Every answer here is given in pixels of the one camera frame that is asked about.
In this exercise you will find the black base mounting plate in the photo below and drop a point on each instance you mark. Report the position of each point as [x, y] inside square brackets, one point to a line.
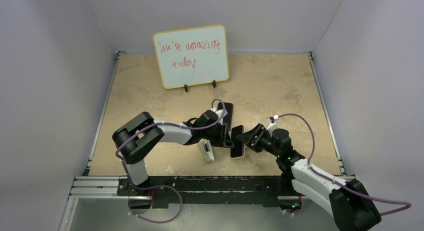
[267, 191]

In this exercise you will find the whiteboard with red writing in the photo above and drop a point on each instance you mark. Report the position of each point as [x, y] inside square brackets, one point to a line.
[192, 56]

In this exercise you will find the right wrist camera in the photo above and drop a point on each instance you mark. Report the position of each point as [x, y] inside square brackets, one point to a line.
[272, 122]

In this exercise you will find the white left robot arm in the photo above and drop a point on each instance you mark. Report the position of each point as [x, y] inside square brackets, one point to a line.
[139, 136]

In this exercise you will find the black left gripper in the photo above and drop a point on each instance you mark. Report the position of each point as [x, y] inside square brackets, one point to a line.
[223, 139]

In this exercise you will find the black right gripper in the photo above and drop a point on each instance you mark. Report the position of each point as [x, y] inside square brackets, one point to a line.
[248, 137]

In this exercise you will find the silver stapler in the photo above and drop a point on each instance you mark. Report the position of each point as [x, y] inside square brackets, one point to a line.
[206, 150]

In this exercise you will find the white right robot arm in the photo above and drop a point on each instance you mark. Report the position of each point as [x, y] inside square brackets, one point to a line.
[343, 199]

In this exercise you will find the clear beige phone case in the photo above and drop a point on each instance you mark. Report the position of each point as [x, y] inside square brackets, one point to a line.
[243, 151]

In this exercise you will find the black phone case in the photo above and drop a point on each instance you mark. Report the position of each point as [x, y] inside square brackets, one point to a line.
[228, 115]

